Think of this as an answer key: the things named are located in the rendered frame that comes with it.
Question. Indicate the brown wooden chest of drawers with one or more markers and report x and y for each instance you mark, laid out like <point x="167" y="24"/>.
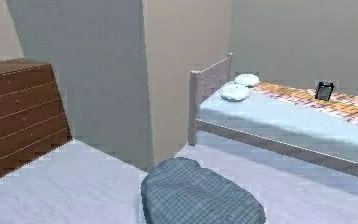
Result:
<point x="20" y="110"/>

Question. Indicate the wooden bed with blue sheet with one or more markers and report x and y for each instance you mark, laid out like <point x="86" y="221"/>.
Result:
<point x="273" y="120"/>

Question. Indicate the white round pillow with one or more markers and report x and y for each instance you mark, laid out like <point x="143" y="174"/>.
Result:
<point x="235" y="92"/>
<point x="247" y="80"/>

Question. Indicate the orange patterned blanket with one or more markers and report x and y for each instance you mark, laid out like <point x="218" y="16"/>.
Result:
<point x="340" y="105"/>

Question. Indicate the blue checked cushion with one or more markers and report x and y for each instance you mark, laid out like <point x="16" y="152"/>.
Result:
<point x="197" y="196"/>

